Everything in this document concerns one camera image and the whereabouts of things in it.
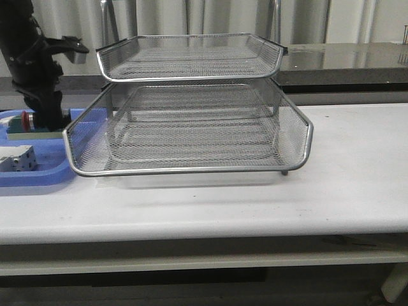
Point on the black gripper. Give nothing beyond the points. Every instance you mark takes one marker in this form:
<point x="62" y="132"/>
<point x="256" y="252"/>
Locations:
<point x="35" y="75"/>

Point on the red emergency stop button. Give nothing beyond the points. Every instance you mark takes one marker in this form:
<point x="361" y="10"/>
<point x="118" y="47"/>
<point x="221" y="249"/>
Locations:
<point x="34" y="122"/>

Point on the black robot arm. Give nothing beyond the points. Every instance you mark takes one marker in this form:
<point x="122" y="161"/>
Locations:
<point x="19" y="30"/>

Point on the green and beige electrical module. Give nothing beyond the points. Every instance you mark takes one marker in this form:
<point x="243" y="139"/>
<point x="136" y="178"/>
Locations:
<point x="14" y="131"/>

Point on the blue plastic tray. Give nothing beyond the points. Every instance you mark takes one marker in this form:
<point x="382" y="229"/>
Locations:
<point x="52" y="164"/>

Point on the dark background counter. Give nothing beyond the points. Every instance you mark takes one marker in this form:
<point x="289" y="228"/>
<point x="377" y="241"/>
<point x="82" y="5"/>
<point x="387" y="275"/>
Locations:
<point x="309" y="68"/>

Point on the white table leg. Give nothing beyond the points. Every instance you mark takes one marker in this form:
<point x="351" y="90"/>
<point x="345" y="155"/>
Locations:
<point x="395" y="283"/>

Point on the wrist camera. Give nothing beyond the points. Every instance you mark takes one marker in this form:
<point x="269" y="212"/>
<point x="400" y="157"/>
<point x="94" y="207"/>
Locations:
<point x="77" y="51"/>

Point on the silver rack frame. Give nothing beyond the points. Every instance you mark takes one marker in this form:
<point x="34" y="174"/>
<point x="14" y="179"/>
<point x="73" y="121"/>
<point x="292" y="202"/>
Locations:
<point x="274" y="24"/>

